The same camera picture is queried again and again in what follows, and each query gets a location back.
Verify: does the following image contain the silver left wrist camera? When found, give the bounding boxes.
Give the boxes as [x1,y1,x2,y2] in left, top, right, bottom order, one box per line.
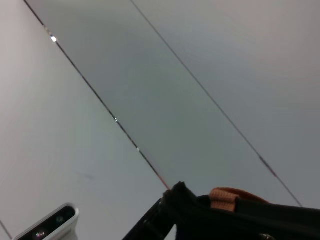
[13,202,80,240]

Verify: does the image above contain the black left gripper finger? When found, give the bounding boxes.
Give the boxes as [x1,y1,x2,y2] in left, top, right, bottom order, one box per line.
[121,192,177,240]

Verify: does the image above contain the black bag with orange handles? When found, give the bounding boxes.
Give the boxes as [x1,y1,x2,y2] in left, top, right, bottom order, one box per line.
[162,181,320,240]

